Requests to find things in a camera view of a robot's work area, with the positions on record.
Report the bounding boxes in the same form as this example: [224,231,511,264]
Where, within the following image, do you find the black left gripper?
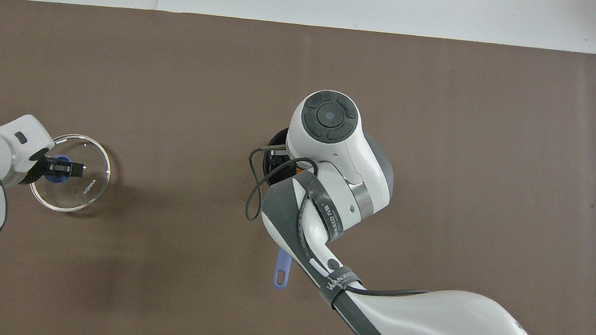
[20,146,87,190]

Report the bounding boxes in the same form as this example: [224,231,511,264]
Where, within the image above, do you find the black velcro cable strap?
[317,266,366,310]
[292,169,351,244]

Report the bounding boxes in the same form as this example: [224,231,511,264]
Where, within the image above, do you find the brown table mat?
[0,0,596,335]

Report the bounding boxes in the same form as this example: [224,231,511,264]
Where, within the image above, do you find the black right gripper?
[267,144,300,176]

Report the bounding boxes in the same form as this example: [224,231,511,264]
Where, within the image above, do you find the steel pot purple handle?
[254,125,304,291]

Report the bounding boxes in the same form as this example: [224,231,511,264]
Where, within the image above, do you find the glass lid purple knob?
[27,130,114,217]

